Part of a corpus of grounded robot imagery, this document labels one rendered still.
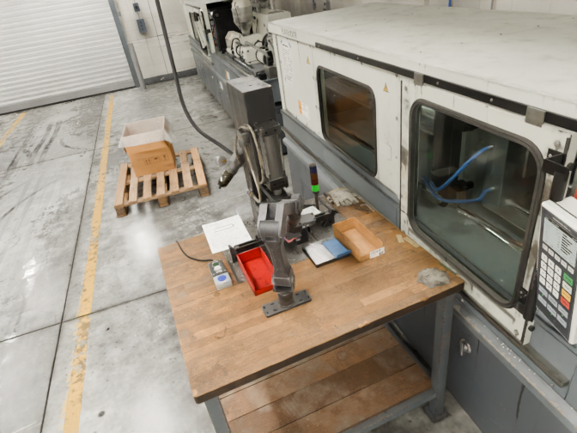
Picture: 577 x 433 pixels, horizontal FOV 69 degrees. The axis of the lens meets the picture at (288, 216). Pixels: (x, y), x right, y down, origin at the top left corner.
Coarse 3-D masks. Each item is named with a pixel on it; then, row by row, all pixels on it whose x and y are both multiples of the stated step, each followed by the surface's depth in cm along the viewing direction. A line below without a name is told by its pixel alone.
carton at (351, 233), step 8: (336, 224) 203; (344, 224) 205; (352, 224) 207; (360, 224) 201; (336, 232) 201; (344, 232) 206; (352, 232) 206; (360, 232) 203; (368, 232) 194; (344, 240) 194; (352, 240) 200; (360, 240) 199; (368, 240) 197; (376, 240) 189; (352, 248) 189; (360, 248) 193; (368, 248) 193; (376, 248) 192; (384, 248) 188; (360, 256) 184; (368, 256) 186
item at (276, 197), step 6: (264, 186) 201; (264, 192) 198; (270, 192) 193; (276, 192) 189; (282, 192) 191; (288, 192) 199; (270, 198) 191; (276, 198) 187; (282, 198) 187; (288, 198) 188; (258, 204) 193; (258, 210) 192
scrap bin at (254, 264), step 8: (256, 248) 195; (240, 256) 194; (248, 256) 196; (256, 256) 197; (264, 256) 191; (240, 264) 188; (248, 264) 195; (256, 264) 194; (264, 264) 193; (248, 272) 189; (256, 272) 189; (264, 272) 188; (272, 272) 186; (248, 280) 181; (256, 280) 184; (264, 280) 183; (256, 288) 180; (264, 288) 176; (272, 288) 177
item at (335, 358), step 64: (192, 256) 207; (384, 256) 187; (192, 320) 168; (256, 320) 164; (320, 320) 159; (384, 320) 158; (448, 320) 179; (192, 384) 142; (256, 384) 219; (320, 384) 214; (384, 384) 209
